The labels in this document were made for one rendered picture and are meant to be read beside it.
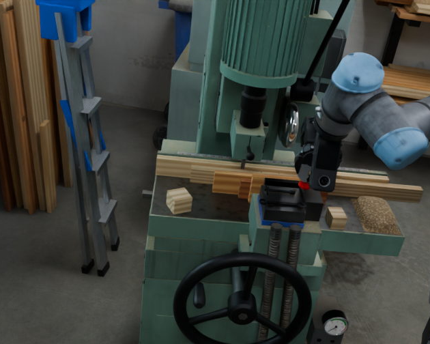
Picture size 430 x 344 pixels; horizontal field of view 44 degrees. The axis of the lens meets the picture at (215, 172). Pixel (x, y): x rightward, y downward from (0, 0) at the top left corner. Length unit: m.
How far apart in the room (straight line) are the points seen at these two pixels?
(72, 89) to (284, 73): 1.01
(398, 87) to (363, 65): 2.34
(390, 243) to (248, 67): 0.53
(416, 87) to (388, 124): 2.40
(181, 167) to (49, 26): 0.82
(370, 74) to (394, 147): 0.12
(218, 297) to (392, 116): 0.69
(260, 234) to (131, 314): 1.19
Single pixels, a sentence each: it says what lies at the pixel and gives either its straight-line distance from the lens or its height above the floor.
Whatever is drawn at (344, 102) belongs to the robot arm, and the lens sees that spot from 0.90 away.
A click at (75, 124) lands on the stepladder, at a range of 2.02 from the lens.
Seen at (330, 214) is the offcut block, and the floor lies 0.93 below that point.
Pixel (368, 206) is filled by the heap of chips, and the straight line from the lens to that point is 1.33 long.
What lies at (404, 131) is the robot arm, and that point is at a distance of 0.86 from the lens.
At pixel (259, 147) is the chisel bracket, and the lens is 1.24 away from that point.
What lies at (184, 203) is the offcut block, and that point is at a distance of 1.21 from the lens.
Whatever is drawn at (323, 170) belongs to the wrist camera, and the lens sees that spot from 1.01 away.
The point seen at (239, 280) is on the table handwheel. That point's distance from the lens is 1.17.
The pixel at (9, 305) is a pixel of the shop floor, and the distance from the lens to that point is 2.31.
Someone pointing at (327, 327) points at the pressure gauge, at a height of 0.65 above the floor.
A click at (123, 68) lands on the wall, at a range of 3.80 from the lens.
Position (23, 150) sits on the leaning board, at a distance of 2.58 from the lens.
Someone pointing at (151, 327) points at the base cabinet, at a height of 0.54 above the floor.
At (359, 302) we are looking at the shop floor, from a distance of 2.49.
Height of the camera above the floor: 1.60
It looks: 30 degrees down
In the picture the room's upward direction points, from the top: 8 degrees clockwise
